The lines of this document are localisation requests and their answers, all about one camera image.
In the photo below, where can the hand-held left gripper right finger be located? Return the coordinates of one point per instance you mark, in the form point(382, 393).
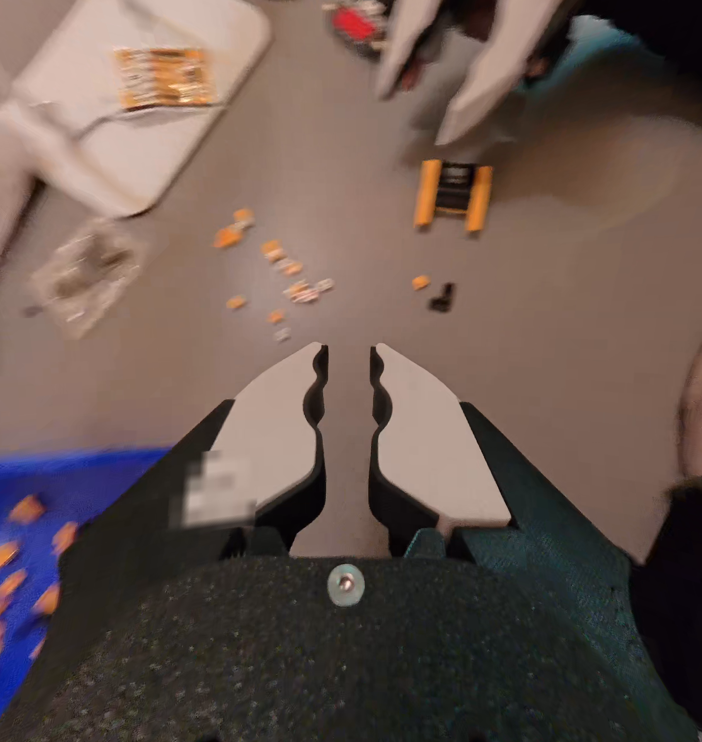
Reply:
point(426, 446)

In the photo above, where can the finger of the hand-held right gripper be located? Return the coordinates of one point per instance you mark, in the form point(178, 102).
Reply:
point(406, 35)
point(502, 69)

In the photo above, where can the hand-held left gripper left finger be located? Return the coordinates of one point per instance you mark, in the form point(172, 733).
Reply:
point(270, 423)

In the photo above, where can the orange black lego subassembly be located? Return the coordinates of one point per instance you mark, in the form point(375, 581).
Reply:
point(426, 191)

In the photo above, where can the small orange lego plate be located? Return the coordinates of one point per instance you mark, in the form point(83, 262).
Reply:
point(420, 282)

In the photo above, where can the blue plastic bin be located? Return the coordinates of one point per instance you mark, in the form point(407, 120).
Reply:
point(96, 475)

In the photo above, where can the partly built lego car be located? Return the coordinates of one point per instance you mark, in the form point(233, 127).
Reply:
point(354, 23)

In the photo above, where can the pile of orange lego pieces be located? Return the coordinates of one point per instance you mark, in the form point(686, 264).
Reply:
point(26, 510)

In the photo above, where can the cluster of orange white pieces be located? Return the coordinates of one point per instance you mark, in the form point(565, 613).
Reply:
point(273, 249)

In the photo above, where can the white book stand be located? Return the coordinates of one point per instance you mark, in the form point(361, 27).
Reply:
point(212, 35)

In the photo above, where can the clear bag of dark parts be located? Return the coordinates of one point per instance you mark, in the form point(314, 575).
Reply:
point(84, 272)

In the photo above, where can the orange sticker sheet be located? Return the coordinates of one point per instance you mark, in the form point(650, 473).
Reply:
point(165, 78)

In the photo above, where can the person's black jacket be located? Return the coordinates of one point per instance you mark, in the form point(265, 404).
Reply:
point(687, 579)

